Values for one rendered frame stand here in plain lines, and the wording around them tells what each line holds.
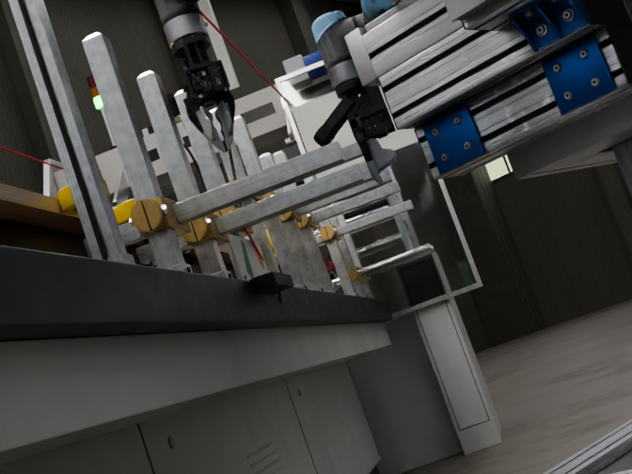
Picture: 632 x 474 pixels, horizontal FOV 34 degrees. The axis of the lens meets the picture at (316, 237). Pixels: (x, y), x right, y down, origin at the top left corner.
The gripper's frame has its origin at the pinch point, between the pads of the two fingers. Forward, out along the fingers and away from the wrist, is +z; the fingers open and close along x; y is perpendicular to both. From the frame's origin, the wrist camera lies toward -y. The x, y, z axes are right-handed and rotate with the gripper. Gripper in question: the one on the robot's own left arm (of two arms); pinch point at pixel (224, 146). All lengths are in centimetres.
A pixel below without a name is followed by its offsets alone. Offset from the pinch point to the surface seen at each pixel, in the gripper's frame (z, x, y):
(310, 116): -59, 77, -233
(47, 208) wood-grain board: 7.1, -33.2, 23.4
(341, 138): -45, 86, -230
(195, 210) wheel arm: 14.8, -11.9, 25.9
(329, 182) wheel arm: 14.1, 14.3, 8.8
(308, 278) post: 20, 24, -90
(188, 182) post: 5.7, -9.0, 4.8
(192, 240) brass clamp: 16.1, -11.8, 6.7
